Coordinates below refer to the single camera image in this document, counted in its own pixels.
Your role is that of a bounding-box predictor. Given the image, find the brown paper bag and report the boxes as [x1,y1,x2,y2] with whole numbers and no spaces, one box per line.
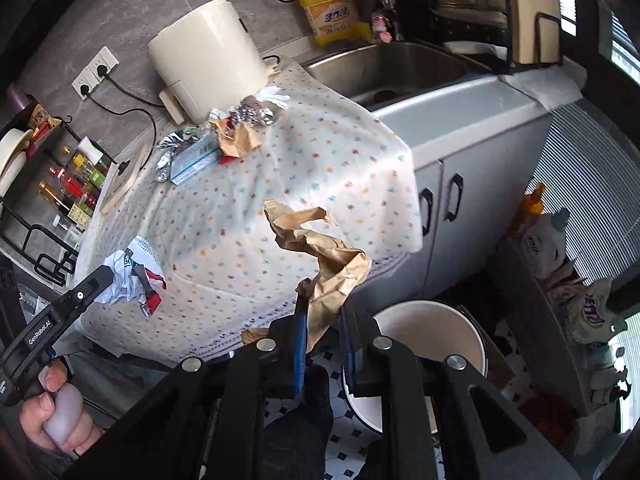
[212,119,262,158]
[264,197,372,350]

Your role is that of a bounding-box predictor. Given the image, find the white printed paper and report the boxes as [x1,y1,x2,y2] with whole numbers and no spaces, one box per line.
[96,237,166,318]

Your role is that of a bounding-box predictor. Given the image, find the silver black foil wrapper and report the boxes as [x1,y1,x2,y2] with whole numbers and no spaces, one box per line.
[155,127,200,183]

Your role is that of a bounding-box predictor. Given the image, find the white round trash bin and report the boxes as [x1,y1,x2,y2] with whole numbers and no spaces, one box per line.
[343,300,497,452]

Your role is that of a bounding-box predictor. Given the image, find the person's left hand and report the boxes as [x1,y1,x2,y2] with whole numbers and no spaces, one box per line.
[20,360,104,455]

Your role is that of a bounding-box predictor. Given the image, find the floral white tablecloth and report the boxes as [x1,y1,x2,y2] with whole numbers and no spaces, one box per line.
[76,60,422,365]

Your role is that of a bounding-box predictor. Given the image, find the red sauce bottle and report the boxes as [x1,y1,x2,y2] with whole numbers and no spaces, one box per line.
[49,166,99,211]

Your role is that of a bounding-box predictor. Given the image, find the black metal spice rack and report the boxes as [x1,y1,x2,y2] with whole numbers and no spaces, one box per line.
[0,116,120,288]

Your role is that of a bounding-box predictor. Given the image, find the green label oil bottle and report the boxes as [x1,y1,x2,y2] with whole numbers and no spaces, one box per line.
[61,145,108,190]

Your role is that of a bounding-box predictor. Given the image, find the white bottle blue cap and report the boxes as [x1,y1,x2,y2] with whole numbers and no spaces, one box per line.
[521,207,570,280]

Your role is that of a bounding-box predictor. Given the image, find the white stacked bowls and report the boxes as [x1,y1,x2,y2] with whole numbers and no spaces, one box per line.
[0,128,34,197]

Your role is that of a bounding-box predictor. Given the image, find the cream kettle base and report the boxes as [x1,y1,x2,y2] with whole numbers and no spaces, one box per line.
[98,142,151,216]

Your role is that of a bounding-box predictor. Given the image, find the blue white cardboard box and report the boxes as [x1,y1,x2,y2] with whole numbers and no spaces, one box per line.
[170,133,224,185]

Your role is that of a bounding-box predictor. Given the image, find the white cap spray bottle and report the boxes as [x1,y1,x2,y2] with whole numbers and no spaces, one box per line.
[77,136,112,174]

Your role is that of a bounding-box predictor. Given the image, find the crumpled silver foil ball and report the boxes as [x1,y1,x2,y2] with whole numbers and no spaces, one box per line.
[231,99,278,127]

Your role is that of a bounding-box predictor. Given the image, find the white detergent bag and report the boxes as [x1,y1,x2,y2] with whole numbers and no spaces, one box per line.
[547,278,628,344]

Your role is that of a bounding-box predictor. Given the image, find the white crumpled plastic wrapper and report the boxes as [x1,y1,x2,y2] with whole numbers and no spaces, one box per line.
[254,84,291,110]

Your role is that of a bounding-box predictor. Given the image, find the stainless steel sink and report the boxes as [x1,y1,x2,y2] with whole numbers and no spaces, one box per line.
[303,42,490,110]

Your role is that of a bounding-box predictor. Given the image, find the cream air fryer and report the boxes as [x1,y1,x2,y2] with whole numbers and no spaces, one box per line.
[148,0,270,122]

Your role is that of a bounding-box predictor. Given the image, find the white folded cloth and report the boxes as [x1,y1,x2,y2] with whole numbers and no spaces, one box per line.
[500,58,588,112]

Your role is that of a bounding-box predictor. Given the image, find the yellow detergent jug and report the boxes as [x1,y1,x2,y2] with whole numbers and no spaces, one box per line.
[298,0,372,48]

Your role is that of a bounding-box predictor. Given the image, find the wooden cutting board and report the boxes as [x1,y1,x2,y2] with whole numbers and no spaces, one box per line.
[506,0,562,72]

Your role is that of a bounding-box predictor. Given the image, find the grey cabinet with handles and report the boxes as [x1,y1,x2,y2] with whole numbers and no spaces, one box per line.
[352,76,552,313]

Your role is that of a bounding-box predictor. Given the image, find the black power cable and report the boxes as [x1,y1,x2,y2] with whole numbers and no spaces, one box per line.
[79,84,161,172]
[96,64,166,111]

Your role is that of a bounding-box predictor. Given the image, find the white wall power socket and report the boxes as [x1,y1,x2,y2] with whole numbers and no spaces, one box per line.
[72,46,119,101]

